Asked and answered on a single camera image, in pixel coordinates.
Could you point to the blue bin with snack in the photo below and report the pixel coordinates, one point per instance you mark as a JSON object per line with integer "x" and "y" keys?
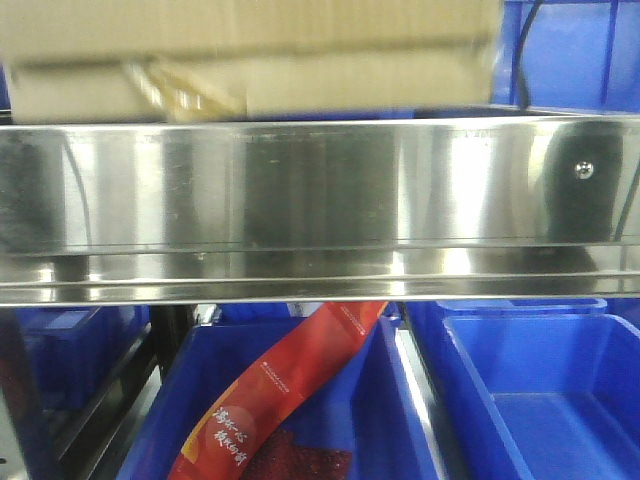
{"x": 365, "y": 410}

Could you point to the stainless steel shelf rail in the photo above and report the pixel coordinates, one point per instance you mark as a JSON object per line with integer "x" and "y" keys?
{"x": 339, "y": 210}

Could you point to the brown cardboard carton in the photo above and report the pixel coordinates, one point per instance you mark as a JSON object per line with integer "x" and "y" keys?
{"x": 94, "y": 61}

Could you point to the blue bin lower right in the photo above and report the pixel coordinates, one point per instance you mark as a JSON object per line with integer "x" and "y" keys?
{"x": 544, "y": 397}

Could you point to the black shelf frame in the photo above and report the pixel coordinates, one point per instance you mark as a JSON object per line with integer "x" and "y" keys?
{"x": 87, "y": 443}

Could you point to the red snack package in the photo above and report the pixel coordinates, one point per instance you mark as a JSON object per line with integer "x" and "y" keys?
{"x": 230, "y": 433}

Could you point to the blue bin behind right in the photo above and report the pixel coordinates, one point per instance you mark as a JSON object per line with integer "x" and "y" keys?
{"x": 427, "y": 317}

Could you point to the blue bin upper right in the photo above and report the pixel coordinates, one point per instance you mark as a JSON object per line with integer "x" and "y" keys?
{"x": 577, "y": 55}

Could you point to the blue bin lower left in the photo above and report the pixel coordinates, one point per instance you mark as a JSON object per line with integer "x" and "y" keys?
{"x": 73, "y": 349}

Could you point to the silver screw on rail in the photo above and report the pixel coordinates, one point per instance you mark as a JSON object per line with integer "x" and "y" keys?
{"x": 584, "y": 170}

